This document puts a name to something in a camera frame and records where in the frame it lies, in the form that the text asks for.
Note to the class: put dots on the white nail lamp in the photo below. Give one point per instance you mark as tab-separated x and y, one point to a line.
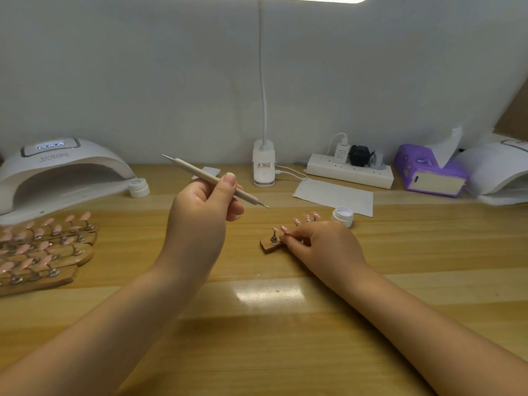
497	170
62	169

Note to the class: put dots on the grey plug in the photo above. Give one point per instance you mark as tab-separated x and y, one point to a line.
378	160

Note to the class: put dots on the white paper sheet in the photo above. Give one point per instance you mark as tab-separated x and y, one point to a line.
332	197

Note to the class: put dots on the person's right forearm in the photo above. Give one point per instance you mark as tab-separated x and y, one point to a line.
437	342

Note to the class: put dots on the person's left hand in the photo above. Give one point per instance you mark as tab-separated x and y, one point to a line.
196	226

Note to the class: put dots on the purple tissue box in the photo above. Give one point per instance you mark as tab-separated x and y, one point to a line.
415	169

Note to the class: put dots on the person's left forearm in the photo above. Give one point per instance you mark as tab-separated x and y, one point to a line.
91	342

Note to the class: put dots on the small closed white jar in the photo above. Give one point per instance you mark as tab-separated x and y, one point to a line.
138	188

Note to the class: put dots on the white charger plug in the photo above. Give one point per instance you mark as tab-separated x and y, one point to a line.
341	152

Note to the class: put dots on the person's right hand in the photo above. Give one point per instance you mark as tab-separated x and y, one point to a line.
330	251

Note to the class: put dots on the stack of white cotton pads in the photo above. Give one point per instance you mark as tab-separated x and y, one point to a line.
212	171

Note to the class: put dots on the white tissue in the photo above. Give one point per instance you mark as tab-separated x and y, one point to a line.
445	147

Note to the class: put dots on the black plug adapter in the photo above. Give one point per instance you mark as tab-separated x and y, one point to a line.
360	156

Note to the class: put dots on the wooden nail holder strip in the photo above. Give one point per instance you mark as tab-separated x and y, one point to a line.
269	244

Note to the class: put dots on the white gel jar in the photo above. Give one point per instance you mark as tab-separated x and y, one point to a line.
343	217

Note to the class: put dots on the grey dotting pen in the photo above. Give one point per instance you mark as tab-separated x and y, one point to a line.
190	167

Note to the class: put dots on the white power strip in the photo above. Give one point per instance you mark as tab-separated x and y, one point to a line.
350	170

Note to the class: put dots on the white desk lamp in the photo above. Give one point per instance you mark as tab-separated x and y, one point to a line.
264	165

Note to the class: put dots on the brown wooden board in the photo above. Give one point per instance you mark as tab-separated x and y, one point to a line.
516	115

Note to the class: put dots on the wooden stands with pink nails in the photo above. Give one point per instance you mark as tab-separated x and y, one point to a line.
41	253

